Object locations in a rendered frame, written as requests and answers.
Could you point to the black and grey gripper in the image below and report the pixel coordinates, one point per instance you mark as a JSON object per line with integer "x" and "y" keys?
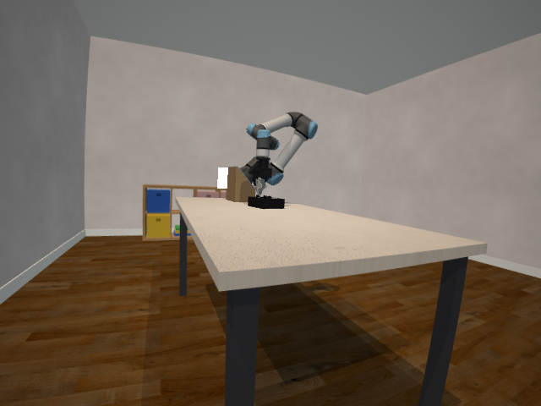
{"x": 264, "y": 172}

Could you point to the black lighting desk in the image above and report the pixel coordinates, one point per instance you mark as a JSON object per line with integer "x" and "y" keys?
{"x": 266, "y": 202}

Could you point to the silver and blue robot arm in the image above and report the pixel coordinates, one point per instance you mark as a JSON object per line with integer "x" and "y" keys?
{"x": 305, "y": 129}

